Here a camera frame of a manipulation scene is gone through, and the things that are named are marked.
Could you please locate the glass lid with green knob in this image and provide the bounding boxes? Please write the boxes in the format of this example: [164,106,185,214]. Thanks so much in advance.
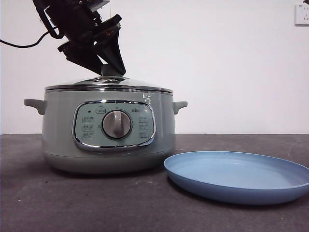
[45,63,173,94]

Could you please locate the pale green electric steamer pot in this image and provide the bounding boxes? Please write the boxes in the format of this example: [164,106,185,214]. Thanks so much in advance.
[23,88,188,175]

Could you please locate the blue round plate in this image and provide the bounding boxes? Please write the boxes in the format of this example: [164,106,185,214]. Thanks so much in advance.
[163,151,309,205]

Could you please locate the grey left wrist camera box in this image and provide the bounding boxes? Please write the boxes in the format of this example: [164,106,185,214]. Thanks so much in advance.
[91,0,110,11]

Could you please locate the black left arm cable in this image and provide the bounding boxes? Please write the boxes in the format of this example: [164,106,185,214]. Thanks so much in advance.
[0,30,53,48]

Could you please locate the white wall socket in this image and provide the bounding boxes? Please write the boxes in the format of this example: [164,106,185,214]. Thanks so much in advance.
[294,3,309,26]

